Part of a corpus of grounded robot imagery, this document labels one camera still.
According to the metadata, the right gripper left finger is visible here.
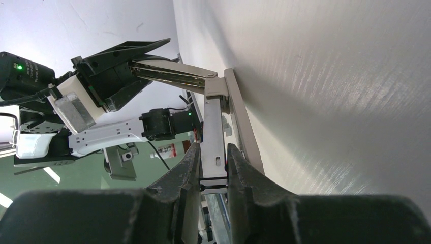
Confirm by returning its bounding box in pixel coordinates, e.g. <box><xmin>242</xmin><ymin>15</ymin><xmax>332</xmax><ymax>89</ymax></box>
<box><xmin>1</xmin><ymin>143</ymin><xmax>200</xmax><ymax>243</ymax></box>

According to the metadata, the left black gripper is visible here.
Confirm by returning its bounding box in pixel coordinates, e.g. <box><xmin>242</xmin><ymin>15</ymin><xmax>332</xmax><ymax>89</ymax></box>
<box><xmin>71</xmin><ymin>38</ymin><xmax>171</xmax><ymax>113</ymax></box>

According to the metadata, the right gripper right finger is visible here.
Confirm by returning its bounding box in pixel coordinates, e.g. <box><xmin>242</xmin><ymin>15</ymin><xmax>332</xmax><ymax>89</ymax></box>
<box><xmin>227</xmin><ymin>144</ymin><xmax>430</xmax><ymax>243</ymax></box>

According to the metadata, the grey black long stapler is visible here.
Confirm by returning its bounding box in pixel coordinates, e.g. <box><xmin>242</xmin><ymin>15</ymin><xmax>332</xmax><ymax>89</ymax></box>
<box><xmin>129</xmin><ymin>60</ymin><xmax>264</xmax><ymax>195</ymax></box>

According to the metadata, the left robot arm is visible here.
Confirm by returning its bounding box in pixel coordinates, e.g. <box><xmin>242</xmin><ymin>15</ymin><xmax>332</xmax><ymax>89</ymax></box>
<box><xmin>1</xmin><ymin>39</ymin><xmax>202</xmax><ymax>168</ymax></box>

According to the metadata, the left black camera cable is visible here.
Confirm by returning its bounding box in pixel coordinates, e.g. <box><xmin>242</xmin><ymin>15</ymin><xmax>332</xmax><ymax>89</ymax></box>
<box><xmin>0</xmin><ymin>84</ymin><xmax>63</xmax><ymax>108</ymax></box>

